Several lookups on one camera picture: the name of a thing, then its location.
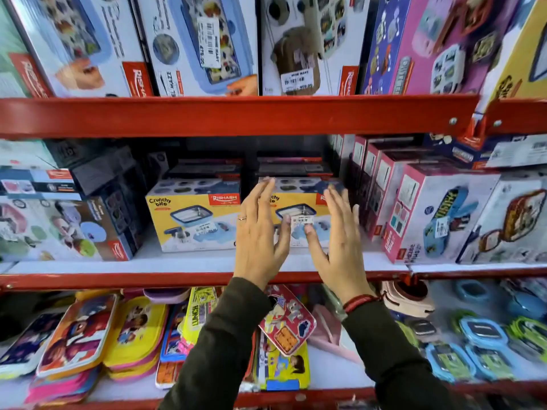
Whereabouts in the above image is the person's left hand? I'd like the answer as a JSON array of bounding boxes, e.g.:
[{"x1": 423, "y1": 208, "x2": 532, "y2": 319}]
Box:
[{"x1": 233, "y1": 178, "x2": 292, "y2": 291}]

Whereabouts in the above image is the person's right hand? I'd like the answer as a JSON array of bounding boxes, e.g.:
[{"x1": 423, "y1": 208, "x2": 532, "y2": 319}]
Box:
[{"x1": 303, "y1": 185, "x2": 379, "y2": 305}]

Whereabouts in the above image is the person's right forearm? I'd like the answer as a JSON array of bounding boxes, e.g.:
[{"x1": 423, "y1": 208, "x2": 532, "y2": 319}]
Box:
[{"x1": 341, "y1": 296, "x2": 473, "y2": 410}]

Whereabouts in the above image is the person's left forearm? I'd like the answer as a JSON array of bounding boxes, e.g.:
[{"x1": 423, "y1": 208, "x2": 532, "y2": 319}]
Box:
[{"x1": 157, "y1": 276, "x2": 274, "y2": 410}]

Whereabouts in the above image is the yellow lunch box carton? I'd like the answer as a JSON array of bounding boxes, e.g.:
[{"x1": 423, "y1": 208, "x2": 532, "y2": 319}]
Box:
[
  {"x1": 146, "y1": 178, "x2": 242, "y2": 253},
  {"x1": 258, "y1": 177, "x2": 348, "y2": 249}
]

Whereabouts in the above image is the dark flat carton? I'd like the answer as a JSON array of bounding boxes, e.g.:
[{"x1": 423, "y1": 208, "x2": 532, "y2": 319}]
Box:
[
  {"x1": 164, "y1": 158, "x2": 244, "y2": 181},
  {"x1": 256, "y1": 155, "x2": 334, "y2": 179}
]

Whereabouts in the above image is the red cartoon case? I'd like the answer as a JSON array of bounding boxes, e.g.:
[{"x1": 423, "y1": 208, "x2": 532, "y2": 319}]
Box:
[{"x1": 258, "y1": 284, "x2": 317, "y2": 357}]

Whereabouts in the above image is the plain pink case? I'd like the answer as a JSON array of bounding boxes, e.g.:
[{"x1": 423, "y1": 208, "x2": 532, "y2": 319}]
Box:
[{"x1": 307, "y1": 304, "x2": 365, "y2": 365}]

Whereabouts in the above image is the beige round container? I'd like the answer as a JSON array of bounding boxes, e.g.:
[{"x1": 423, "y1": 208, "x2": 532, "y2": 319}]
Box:
[{"x1": 379, "y1": 278, "x2": 436, "y2": 319}]

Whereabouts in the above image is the white shelf with red edge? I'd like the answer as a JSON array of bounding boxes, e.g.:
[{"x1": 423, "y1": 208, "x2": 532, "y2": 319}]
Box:
[
  {"x1": 408, "y1": 262, "x2": 547, "y2": 281},
  {"x1": 0, "y1": 226, "x2": 412, "y2": 293}
]

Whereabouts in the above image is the yellow green lunch case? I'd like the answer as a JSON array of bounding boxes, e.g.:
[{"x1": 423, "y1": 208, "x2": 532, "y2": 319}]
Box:
[{"x1": 181, "y1": 287, "x2": 219, "y2": 345}]

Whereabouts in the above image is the row of pink-white cartons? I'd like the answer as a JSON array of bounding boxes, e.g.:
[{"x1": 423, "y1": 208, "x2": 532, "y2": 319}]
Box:
[{"x1": 327, "y1": 134, "x2": 501, "y2": 266}]

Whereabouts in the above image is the yellow cartoon box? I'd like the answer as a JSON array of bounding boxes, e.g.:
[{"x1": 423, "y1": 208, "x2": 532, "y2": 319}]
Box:
[{"x1": 256, "y1": 335, "x2": 311, "y2": 392}]

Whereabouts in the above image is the purple lid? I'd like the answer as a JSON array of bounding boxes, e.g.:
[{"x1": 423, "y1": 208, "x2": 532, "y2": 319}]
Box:
[{"x1": 143, "y1": 288, "x2": 191, "y2": 305}]

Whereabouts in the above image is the yellow cartoon case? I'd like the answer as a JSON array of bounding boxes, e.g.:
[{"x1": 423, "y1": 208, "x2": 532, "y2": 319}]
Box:
[{"x1": 104, "y1": 296, "x2": 170, "y2": 382}]

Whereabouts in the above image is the small orange case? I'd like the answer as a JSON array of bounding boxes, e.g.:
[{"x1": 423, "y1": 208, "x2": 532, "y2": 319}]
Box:
[{"x1": 155, "y1": 360, "x2": 185, "y2": 390}]

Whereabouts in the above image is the pile of blue green containers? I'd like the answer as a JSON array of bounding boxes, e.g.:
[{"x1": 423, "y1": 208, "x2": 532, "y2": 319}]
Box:
[{"x1": 395, "y1": 277, "x2": 547, "y2": 384}]

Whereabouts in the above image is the white carton brown bag print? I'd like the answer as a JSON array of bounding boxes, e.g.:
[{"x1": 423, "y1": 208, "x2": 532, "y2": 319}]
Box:
[{"x1": 260, "y1": 0, "x2": 372, "y2": 97}]

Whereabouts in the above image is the black carton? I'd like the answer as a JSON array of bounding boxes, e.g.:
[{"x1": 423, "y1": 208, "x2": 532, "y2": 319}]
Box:
[{"x1": 43, "y1": 138, "x2": 151, "y2": 199}]

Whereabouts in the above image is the white carton red lunch box print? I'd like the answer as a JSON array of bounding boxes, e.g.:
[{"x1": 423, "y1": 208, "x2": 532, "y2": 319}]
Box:
[{"x1": 456, "y1": 167, "x2": 547, "y2": 266}]

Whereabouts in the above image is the blue white flat carton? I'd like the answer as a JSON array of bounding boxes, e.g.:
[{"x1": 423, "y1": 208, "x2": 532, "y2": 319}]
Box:
[{"x1": 422, "y1": 131, "x2": 547, "y2": 171}]

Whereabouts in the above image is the white carton blue lunch box print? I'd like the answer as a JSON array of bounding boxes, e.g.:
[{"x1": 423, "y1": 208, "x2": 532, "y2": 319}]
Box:
[
  {"x1": 134, "y1": 0, "x2": 260, "y2": 98},
  {"x1": 6, "y1": 0, "x2": 155, "y2": 99}
]

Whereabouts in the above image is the large white lunch set carton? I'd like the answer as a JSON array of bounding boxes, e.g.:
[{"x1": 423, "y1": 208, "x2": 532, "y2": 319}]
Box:
[{"x1": 0, "y1": 195, "x2": 145, "y2": 263}]

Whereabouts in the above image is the orange cartoon case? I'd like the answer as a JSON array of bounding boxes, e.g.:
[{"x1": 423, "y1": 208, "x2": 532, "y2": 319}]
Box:
[{"x1": 36, "y1": 292, "x2": 120, "y2": 379}]

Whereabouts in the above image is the pink blue lunch box carton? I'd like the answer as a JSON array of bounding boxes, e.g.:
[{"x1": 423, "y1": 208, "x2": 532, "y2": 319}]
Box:
[{"x1": 361, "y1": 0, "x2": 524, "y2": 96}]

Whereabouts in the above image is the dark blue carton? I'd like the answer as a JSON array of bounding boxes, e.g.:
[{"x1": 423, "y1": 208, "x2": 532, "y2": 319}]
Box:
[{"x1": 0, "y1": 166, "x2": 83, "y2": 202}]

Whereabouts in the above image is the stack of pink cases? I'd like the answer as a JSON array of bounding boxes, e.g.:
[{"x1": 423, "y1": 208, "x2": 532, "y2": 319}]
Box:
[{"x1": 25, "y1": 366, "x2": 102, "y2": 407}]

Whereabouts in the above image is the pale white flat carton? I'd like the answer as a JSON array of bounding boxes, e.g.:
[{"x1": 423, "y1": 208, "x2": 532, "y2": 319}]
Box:
[{"x1": 0, "y1": 140, "x2": 57, "y2": 169}]

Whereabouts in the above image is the dark blue cartoon case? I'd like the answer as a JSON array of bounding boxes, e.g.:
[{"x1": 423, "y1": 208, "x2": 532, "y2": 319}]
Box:
[{"x1": 0, "y1": 311, "x2": 65, "y2": 380}]

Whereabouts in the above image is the large yellow carton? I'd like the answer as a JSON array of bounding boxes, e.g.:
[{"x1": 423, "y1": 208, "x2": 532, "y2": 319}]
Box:
[{"x1": 476, "y1": 0, "x2": 547, "y2": 113}]

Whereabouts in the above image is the green white carton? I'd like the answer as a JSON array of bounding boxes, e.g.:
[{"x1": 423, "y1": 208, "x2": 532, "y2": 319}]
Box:
[{"x1": 0, "y1": 0, "x2": 32, "y2": 99}]

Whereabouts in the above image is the red thread bracelet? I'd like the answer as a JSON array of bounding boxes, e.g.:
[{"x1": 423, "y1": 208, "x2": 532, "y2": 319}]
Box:
[{"x1": 343, "y1": 294, "x2": 382, "y2": 314}]

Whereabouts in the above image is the short red metal shelf rail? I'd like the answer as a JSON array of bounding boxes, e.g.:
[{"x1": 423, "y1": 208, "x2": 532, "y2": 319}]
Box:
[{"x1": 472, "y1": 98, "x2": 547, "y2": 139}]

